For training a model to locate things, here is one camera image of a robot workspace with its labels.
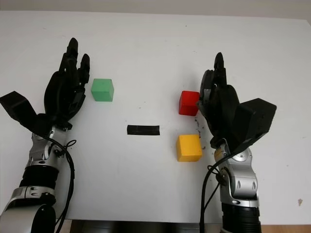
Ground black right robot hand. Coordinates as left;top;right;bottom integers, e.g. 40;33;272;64
196;52;240;149

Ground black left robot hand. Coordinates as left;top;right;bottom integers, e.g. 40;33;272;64
43;37;91;132

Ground red cube block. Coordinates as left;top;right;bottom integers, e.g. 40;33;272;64
178;90;200;116

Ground green cube block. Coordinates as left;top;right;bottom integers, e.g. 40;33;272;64
90;78;115;102

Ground yellow cube block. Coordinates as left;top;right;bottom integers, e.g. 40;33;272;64
175;134;203;162

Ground black tape strip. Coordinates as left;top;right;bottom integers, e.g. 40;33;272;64
126;125;161;136

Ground dark robot torso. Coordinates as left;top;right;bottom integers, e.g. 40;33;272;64
70;219;224;233

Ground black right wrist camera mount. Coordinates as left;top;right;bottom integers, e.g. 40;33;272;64
228;98;277;153

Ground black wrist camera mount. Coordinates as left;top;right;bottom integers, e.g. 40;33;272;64
228;98;277;153
0;91;53;140

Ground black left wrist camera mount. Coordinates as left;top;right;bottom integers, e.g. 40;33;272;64
0;91;53;140

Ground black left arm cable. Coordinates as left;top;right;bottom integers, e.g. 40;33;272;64
40;135;76;233

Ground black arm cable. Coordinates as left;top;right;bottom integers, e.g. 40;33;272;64
40;135;76;233
199;143;234;233

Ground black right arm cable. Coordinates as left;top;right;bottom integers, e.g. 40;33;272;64
199;143;234;233

